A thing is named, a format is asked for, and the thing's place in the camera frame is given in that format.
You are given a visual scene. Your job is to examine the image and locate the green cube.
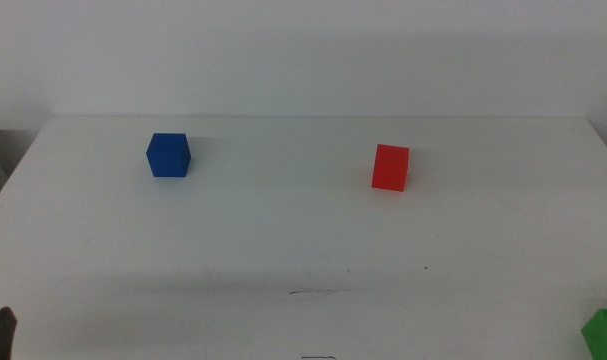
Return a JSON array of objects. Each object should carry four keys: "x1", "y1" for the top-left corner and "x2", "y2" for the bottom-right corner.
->
[{"x1": 581, "y1": 308, "x2": 607, "y2": 360}]

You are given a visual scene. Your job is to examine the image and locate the blue cube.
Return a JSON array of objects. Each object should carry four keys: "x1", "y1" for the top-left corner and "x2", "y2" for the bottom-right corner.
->
[{"x1": 145, "y1": 132, "x2": 192, "y2": 178}]

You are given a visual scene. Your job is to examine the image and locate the red cube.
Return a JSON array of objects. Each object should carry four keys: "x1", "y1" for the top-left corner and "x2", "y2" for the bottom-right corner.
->
[{"x1": 371, "y1": 143, "x2": 411, "y2": 193}]

